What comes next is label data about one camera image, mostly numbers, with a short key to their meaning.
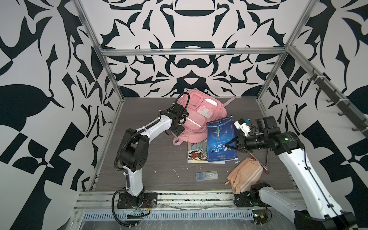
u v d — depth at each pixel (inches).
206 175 31.9
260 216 28.0
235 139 24.6
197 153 35.1
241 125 25.1
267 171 32.7
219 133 28.0
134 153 19.2
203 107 42.1
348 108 21.6
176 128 32.9
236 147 24.6
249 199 28.7
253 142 22.3
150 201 28.7
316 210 15.0
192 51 35.8
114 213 27.1
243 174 32.2
